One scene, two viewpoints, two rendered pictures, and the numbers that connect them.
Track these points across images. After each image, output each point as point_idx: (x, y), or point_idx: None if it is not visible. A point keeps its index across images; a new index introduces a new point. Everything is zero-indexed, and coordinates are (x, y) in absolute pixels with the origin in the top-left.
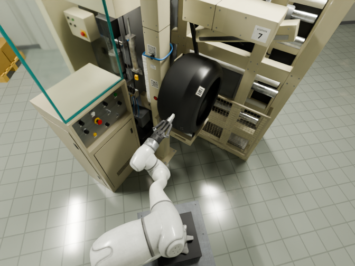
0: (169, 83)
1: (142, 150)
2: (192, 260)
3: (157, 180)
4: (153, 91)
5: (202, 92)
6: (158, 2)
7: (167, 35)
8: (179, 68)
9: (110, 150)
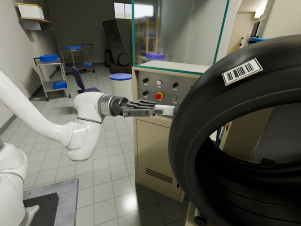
0: (218, 60)
1: (94, 92)
2: None
3: (14, 86)
4: None
5: (242, 76)
6: None
7: None
8: (265, 40)
9: (151, 136)
